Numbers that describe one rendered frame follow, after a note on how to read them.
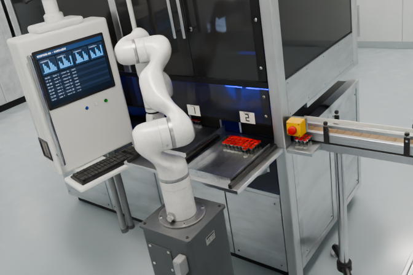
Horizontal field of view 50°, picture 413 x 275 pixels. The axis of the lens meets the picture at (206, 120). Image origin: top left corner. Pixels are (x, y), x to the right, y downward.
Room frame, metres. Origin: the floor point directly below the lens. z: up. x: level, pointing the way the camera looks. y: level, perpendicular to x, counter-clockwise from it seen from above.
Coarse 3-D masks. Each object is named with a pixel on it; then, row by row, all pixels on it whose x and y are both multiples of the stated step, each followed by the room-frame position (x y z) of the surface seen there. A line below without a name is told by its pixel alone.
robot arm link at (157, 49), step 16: (144, 48) 1.76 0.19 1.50; (160, 48) 1.75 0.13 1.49; (160, 64) 1.71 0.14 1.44; (144, 80) 1.65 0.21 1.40; (160, 80) 1.65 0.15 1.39; (144, 96) 1.62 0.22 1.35; (160, 96) 1.59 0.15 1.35; (160, 112) 1.62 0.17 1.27; (176, 112) 1.53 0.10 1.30; (176, 128) 1.48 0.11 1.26; (192, 128) 1.50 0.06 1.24; (176, 144) 1.47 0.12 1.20
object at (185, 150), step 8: (200, 128) 2.29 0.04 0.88; (208, 128) 2.28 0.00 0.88; (224, 128) 2.21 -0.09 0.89; (200, 136) 2.19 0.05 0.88; (208, 136) 2.10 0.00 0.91; (192, 144) 2.11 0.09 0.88; (200, 144) 2.05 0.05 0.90; (168, 152) 2.03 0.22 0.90; (176, 152) 1.99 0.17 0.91; (184, 152) 2.03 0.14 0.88
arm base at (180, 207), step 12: (168, 192) 1.47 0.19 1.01; (180, 192) 1.46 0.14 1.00; (192, 192) 1.51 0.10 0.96; (168, 204) 1.48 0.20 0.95; (180, 204) 1.46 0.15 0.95; (192, 204) 1.49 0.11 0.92; (168, 216) 1.46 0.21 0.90; (180, 216) 1.46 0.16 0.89; (192, 216) 1.48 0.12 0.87; (180, 228) 1.43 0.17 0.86
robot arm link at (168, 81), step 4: (136, 64) 2.00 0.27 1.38; (140, 64) 1.99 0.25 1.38; (144, 64) 1.98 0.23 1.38; (136, 68) 2.02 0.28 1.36; (140, 68) 2.00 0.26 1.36; (140, 72) 2.02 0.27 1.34; (164, 72) 2.11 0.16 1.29; (164, 76) 2.08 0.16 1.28; (168, 76) 2.12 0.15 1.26; (168, 80) 2.09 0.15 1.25; (168, 84) 2.08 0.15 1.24; (168, 88) 2.09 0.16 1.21; (172, 88) 2.12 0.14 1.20; (168, 92) 2.11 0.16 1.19; (172, 92) 2.13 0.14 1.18
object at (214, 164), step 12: (216, 144) 2.01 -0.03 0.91; (204, 156) 1.93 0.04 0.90; (216, 156) 1.93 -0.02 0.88; (228, 156) 1.91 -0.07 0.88; (240, 156) 1.89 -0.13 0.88; (192, 168) 1.85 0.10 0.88; (204, 168) 1.83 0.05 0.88; (216, 168) 1.81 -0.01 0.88; (228, 168) 1.79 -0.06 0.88; (240, 168) 1.72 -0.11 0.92; (216, 180) 1.70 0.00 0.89; (228, 180) 1.66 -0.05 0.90
